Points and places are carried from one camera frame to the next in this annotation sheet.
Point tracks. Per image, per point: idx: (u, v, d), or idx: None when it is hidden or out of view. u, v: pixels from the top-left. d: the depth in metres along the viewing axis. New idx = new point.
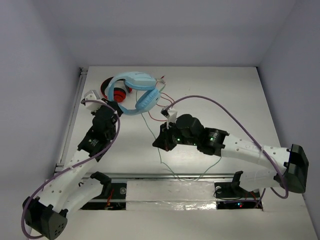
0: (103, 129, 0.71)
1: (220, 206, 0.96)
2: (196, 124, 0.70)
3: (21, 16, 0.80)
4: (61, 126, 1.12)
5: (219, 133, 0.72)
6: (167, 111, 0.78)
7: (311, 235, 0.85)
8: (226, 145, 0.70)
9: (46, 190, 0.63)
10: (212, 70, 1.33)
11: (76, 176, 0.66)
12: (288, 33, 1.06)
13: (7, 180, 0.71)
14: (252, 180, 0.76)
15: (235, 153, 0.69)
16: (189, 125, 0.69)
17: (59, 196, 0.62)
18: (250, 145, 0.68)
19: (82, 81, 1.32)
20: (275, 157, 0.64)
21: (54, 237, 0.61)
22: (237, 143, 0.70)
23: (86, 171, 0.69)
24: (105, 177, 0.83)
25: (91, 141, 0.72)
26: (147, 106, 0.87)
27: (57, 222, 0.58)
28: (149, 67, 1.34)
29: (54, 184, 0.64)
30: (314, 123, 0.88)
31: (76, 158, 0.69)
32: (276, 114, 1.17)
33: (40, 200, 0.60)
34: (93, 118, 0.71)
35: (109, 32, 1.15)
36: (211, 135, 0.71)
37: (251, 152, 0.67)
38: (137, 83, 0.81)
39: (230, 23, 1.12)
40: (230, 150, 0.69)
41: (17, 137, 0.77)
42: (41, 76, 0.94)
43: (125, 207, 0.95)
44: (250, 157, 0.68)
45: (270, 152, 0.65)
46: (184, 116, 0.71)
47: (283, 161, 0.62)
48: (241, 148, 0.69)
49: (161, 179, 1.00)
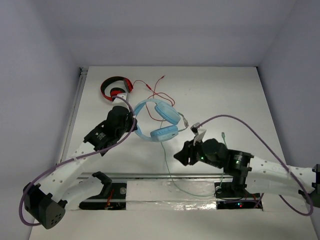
0: (115, 124, 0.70)
1: (220, 206, 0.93)
2: (223, 149, 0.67)
3: (21, 18, 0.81)
4: (61, 126, 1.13)
5: (243, 155, 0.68)
6: (196, 129, 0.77)
7: (311, 235, 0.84)
8: (252, 167, 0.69)
9: (46, 178, 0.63)
10: (212, 70, 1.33)
11: (79, 168, 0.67)
12: (288, 32, 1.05)
13: (7, 180, 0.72)
14: (266, 188, 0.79)
15: (261, 174, 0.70)
16: (216, 150, 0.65)
17: (60, 186, 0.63)
18: (277, 167, 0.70)
19: (83, 81, 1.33)
20: (302, 179, 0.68)
21: (50, 226, 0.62)
22: (263, 166, 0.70)
23: (88, 164, 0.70)
24: (105, 178, 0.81)
25: (98, 134, 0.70)
26: (161, 136, 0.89)
27: (55, 211, 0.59)
28: (149, 67, 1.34)
29: (56, 173, 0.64)
30: (314, 123, 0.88)
31: (81, 150, 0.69)
32: (277, 113, 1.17)
33: (40, 187, 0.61)
34: (109, 111, 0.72)
35: (108, 32, 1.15)
36: (236, 158, 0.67)
37: (278, 173, 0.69)
38: (167, 110, 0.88)
39: (230, 23, 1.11)
40: (257, 173, 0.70)
41: (17, 137, 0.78)
42: (41, 76, 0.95)
43: (125, 207, 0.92)
44: (278, 177, 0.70)
45: (297, 174, 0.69)
46: (208, 142, 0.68)
47: (311, 182, 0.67)
48: (267, 171, 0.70)
49: (160, 178, 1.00)
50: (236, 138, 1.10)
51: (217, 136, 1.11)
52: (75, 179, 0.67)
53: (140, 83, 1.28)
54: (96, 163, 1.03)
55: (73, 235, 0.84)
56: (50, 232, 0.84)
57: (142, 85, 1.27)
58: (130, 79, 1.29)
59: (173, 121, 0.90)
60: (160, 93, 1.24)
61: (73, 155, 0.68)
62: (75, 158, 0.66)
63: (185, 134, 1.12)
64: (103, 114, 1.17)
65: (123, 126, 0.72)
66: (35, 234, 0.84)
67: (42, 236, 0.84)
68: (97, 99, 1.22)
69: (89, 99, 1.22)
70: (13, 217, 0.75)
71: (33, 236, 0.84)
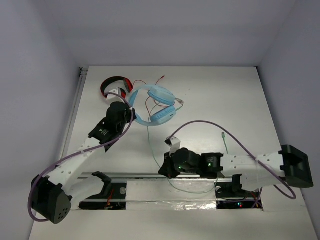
0: (115, 120, 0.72)
1: (220, 206, 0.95)
2: (193, 156, 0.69)
3: (21, 18, 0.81)
4: (61, 126, 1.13)
5: (216, 157, 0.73)
6: (170, 140, 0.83)
7: (312, 235, 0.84)
8: (223, 167, 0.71)
9: (55, 171, 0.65)
10: (212, 70, 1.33)
11: (86, 161, 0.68)
12: (288, 32, 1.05)
13: (7, 179, 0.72)
14: (255, 181, 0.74)
15: (234, 171, 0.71)
16: (185, 160, 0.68)
17: (69, 178, 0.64)
18: (246, 160, 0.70)
19: (83, 81, 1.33)
20: (271, 164, 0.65)
21: (57, 223, 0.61)
22: (233, 161, 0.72)
23: (94, 157, 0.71)
24: (106, 177, 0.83)
25: (102, 131, 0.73)
26: (160, 119, 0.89)
27: (63, 203, 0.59)
28: (149, 67, 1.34)
29: (64, 166, 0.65)
30: (315, 122, 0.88)
31: (87, 144, 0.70)
32: (277, 113, 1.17)
33: (49, 179, 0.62)
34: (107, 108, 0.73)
35: (108, 32, 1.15)
36: (209, 161, 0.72)
37: (248, 166, 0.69)
38: (160, 93, 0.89)
39: (230, 23, 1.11)
40: (229, 170, 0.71)
41: (17, 137, 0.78)
42: (41, 76, 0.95)
43: (125, 207, 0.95)
44: (251, 170, 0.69)
45: (265, 160, 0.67)
46: (178, 152, 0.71)
47: (279, 166, 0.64)
48: (238, 166, 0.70)
49: (160, 178, 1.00)
50: (235, 138, 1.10)
51: (217, 136, 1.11)
52: (81, 172, 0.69)
53: (140, 83, 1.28)
54: (96, 162, 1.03)
55: (73, 235, 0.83)
56: (49, 232, 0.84)
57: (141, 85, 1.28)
58: (130, 79, 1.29)
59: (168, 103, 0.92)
60: None
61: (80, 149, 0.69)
62: (82, 151, 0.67)
63: (184, 134, 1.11)
64: (103, 114, 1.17)
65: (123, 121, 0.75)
66: (35, 234, 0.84)
67: (42, 236, 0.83)
68: (97, 99, 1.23)
69: (89, 99, 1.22)
70: (13, 216, 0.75)
71: (33, 236, 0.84)
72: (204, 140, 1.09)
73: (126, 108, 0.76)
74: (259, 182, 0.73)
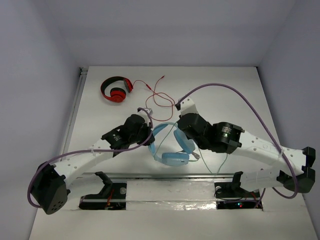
0: (131, 129, 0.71)
1: (220, 206, 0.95)
2: (200, 121, 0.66)
3: (21, 18, 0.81)
4: (61, 126, 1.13)
5: (232, 129, 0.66)
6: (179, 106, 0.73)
7: (311, 235, 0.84)
8: (242, 143, 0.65)
9: (63, 161, 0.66)
10: (212, 70, 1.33)
11: (93, 160, 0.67)
12: (288, 32, 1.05)
13: (7, 179, 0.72)
14: (253, 181, 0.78)
15: (251, 152, 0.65)
16: (190, 122, 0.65)
17: (72, 172, 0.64)
18: (269, 146, 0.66)
19: (83, 81, 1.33)
20: (293, 160, 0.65)
21: (49, 213, 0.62)
22: (254, 142, 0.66)
23: (103, 158, 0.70)
24: (107, 179, 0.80)
25: (115, 136, 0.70)
26: (170, 159, 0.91)
27: (60, 196, 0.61)
28: (148, 67, 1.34)
29: (71, 159, 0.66)
30: (315, 122, 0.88)
31: (98, 145, 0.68)
32: (277, 113, 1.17)
33: (55, 168, 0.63)
34: (128, 117, 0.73)
35: (108, 32, 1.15)
36: (224, 131, 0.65)
37: (270, 153, 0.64)
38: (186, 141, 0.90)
39: (229, 23, 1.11)
40: (246, 149, 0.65)
41: (17, 137, 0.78)
42: (41, 76, 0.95)
43: (125, 207, 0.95)
44: (269, 158, 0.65)
45: (288, 155, 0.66)
46: (186, 115, 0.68)
47: (301, 165, 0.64)
48: (258, 148, 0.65)
49: (161, 178, 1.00)
50: None
51: None
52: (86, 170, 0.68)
53: (140, 83, 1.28)
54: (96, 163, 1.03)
55: (73, 235, 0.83)
56: (50, 232, 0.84)
57: (141, 85, 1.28)
58: (130, 79, 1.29)
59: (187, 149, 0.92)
60: (160, 93, 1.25)
61: (90, 147, 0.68)
62: (92, 150, 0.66)
63: None
64: (103, 114, 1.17)
65: (137, 134, 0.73)
66: (35, 234, 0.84)
67: (41, 236, 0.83)
68: (97, 99, 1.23)
69: (89, 99, 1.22)
70: (13, 216, 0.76)
71: (33, 236, 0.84)
72: None
73: (145, 124, 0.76)
74: (257, 184, 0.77)
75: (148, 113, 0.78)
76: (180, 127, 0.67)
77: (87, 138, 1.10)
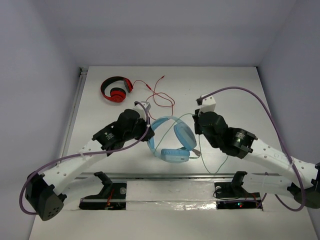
0: (125, 126, 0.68)
1: (220, 206, 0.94)
2: (221, 122, 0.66)
3: (20, 18, 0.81)
4: (61, 126, 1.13)
5: (246, 135, 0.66)
6: (201, 101, 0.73)
7: (311, 235, 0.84)
8: (254, 149, 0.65)
9: (52, 169, 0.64)
10: (212, 70, 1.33)
11: (84, 164, 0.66)
12: (288, 31, 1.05)
13: (7, 179, 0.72)
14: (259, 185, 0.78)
15: (261, 160, 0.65)
16: (211, 121, 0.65)
17: (62, 180, 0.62)
18: (280, 156, 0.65)
19: (83, 81, 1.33)
20: (302, 172, 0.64)
21: (46, 219, 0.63)
22: (265, 150, 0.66)
23: (95, 160, 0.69)
24: (106, 179, 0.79)
25: (107, 134, 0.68)
26: (170, 156, 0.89)
27: (54, 204, 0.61)
28: (148, 67, 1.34)
29: (61, 166, 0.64)
30: (315, 122, 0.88)
31: (88, 147, 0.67)
32: (277, 113, 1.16)
33: (44, 177, 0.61)
34: (121, 113, 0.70)
35: (108, 32, 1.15)
36: (237, 136, 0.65)
37: (279, 163, 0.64)
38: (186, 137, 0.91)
39: (229, 23, 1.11)
40: (257, 156, 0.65)
41: (17, 137, 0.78)
42: (41, 75, 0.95)
43: (125, 207, 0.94)
44: (278, 168, 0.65)
45: (299, 167, 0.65)
46: (207, 114, 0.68)
47: (311, 178, 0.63)
48: (268, 156, 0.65)
49: (160, 178, 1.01)
50: None
51: None
52: (79, 174, 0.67)
53: (140, 83, 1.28)
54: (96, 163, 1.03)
55: (73, 235, 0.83)
56: (50, 232, 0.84)
57: (141, 85, 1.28)
58: (130, 79, 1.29)
59: (186, 146, 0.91)
60: (160, 93, 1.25)
61: (80, 151, 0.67)
62: (81, 154, 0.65)
63: None
64: (103, 114, 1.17)
65: (131, 130, 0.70)
66: (35, 234, 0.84)
67: (41, 236, 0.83)
68: (97, 99, 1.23)
69: (89, 99, 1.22)
70: (13, 215, 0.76)
71: (33, 236, 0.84)
72: (204, 140, 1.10)
73: (140, 119, 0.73)
74: (263, 188, 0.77)
75: (144, 108, 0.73)
76: (200, 124, 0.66)
77: (87, 138, 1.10)
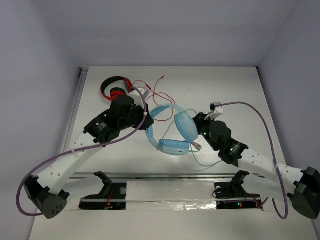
0: (118, 114, 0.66)
1: (220, 206, 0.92)
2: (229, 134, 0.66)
3: (20, 18, 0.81)
4: (61, 126, 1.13)
5: (241, 146, 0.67)
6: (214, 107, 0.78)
7: (311, 235, 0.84)
8: (243, 156, 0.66)
9: (45, 170, 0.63)
10: (212, 70, 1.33)
11: (78, 161, 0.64)
12: (288, 32, 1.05)
13: (7, 178, 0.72)
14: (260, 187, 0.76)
15: (250, 165, 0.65)
16: (221, 132, 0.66)
17: (57, 180, 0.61)
18: (266, 161, 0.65)
19: (83, 81, 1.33)
20: (286, 176, 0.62)
21: (52, 217, 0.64)
22: (253, 156, 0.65)
23: (89, 155, 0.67)
24: (106, 179, 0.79)
25: (99, 124, 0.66)
26: (167, 148, 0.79)
27: (55, 203, 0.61)
28: (148, 67, 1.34)
29: (54, 166, 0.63)
30: (314, 122, 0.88)
31: (81, 142, 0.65)
32: (277, 113, 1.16)
33: (38, 180, 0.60)
34: (113, 101, 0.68)
35: (108, 33, 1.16)
36: (232, 146, 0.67)
37: (265, 168, 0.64)
38: (188, 128, 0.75)
39: (229, 23, 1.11)
40: (245, 162, 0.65)
41: (17, 137, 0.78)
42: (41, 75, 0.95)
43: (125, 207, 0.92)
44: (265, 173, 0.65)
45: (284, 170, 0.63)
46: (217, 121, 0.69)
47: (294, 180, 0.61)
48: (256, 162, 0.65)
49: (161, 178, 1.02)
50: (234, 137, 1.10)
51: None
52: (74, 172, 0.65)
53: (140, 83, 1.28)
54: (96, 163, 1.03)
55: (73, 235, 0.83)
56: (50, 232, 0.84)
57: (141, 85, 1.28)
58: (130, 79, 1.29)
59: (187, 138, 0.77)
60: (160, 93, 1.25)
61: (72, 147, 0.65)
62: (73, 151, 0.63)
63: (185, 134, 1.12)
64: None
65: (126, 118, 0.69)
66: (35, 234, 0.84)
67: (41, 236, 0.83)
68: (97, 99, 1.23)
69: (89, 99, 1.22)
70: (13, 216, 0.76)
71: (33, 236, 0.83)
72: (204, 140, 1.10)
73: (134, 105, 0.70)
74: (263, 191, 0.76)
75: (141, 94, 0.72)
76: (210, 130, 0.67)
77: None
